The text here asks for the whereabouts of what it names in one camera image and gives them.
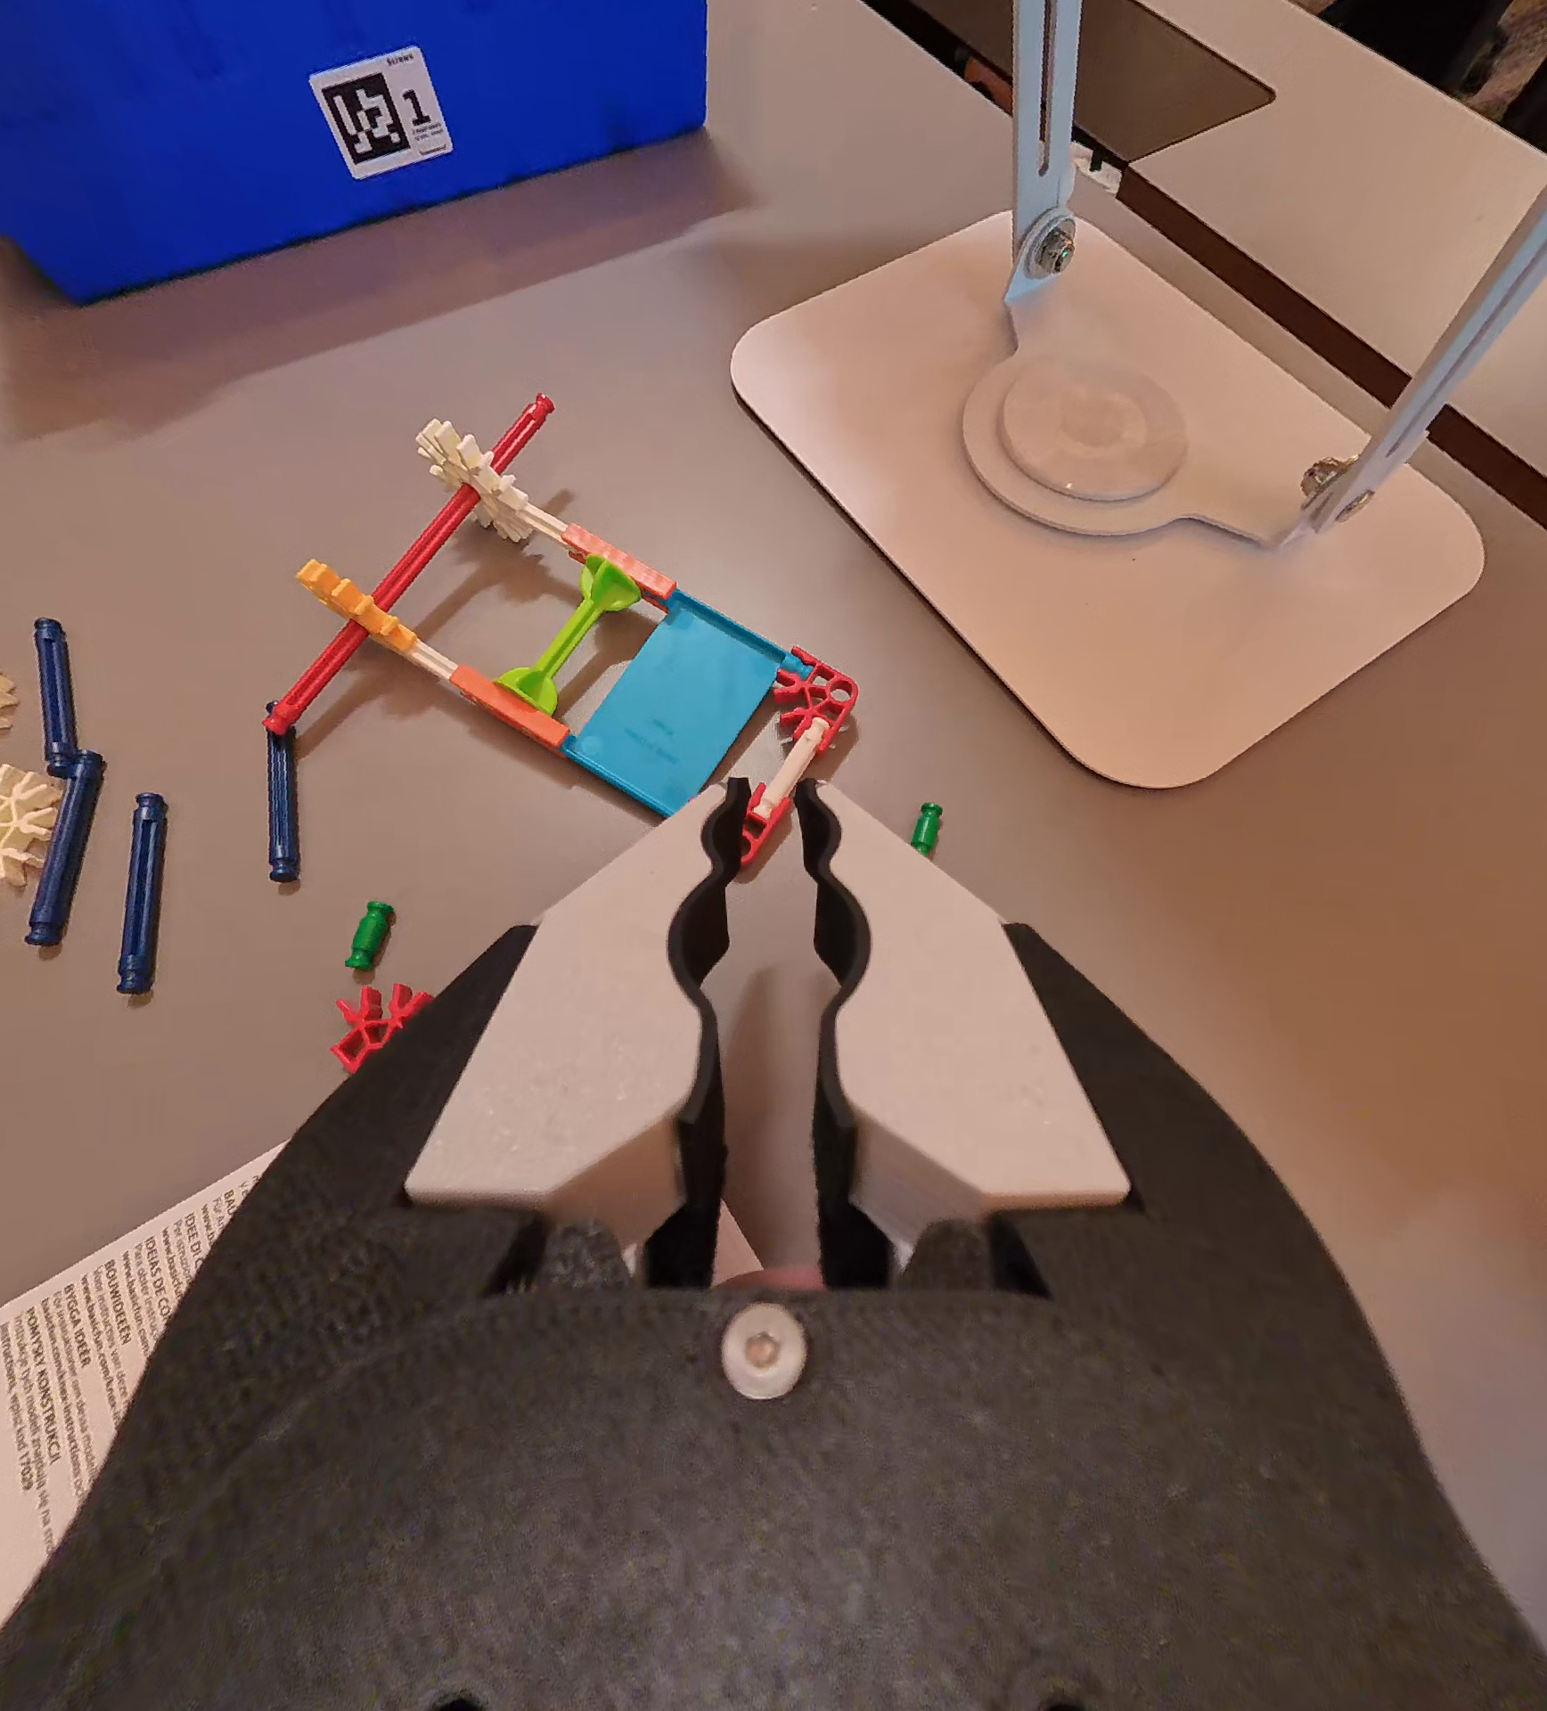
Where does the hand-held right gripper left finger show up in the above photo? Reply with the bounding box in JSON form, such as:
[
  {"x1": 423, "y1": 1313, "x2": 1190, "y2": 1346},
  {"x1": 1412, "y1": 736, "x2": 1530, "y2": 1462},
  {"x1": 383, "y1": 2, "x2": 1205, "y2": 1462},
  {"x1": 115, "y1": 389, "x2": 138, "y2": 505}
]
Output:
[{"x1": 405, "y1": 779, "x2": 750, "y2": 1274}]

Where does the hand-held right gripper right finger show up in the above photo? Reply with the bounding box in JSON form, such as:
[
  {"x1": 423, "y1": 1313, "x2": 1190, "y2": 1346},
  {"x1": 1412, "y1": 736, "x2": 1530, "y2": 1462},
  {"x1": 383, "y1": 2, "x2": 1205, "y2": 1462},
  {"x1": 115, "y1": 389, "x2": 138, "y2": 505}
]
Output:
[{"x1": 798, "y1": 775, "x2": 1131, "y2": 1269}]

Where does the colourful toy construction model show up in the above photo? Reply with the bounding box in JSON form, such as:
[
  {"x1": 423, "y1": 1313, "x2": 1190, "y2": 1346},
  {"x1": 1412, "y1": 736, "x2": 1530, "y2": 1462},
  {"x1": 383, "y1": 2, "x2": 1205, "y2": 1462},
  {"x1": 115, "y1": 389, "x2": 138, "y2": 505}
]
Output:
[{"x1": 295, "y1": 415, "x2": 864, "y2": 872}]

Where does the blue toy rod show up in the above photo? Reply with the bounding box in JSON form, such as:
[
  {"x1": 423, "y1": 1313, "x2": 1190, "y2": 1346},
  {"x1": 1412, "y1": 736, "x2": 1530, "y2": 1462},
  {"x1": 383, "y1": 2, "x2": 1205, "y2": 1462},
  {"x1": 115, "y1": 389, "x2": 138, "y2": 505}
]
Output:
[
  {"x1": 26, "y1": 750, "x2": 104, "y2": 948},
  {"x1": 115, "y1": 793, "x2": 168, "y2": 995},
  {"x1": 33, "y1": 617, "x2": 80, "y2": 772},
  {"x1": 263, "y1": 700, "x2": 303, "y2": 884}
]

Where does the instruction leaflet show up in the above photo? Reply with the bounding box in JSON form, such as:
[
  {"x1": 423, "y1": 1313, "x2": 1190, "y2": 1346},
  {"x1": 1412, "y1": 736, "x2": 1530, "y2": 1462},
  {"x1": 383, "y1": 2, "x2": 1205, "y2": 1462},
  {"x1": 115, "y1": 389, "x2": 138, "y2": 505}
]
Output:
[{"x1": 0, "y1": 1144, "x2": 286, "y2": 1670}]

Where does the blue storage bin with tag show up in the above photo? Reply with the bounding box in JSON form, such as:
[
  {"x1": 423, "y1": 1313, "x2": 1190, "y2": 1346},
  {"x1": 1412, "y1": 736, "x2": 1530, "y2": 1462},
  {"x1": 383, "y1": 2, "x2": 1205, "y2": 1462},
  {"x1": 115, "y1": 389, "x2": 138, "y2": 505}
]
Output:
[{"x1": 0, "y1": 0, "x2": 710, "y2": 307}]

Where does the red fan connector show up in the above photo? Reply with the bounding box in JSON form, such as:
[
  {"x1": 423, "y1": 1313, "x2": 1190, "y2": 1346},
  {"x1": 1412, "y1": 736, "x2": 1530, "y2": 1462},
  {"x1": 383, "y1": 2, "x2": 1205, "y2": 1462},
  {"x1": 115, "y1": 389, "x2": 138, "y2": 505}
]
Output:
[{"x1": 335, "y1": 986, "x2": 432, "y2": 1067}]

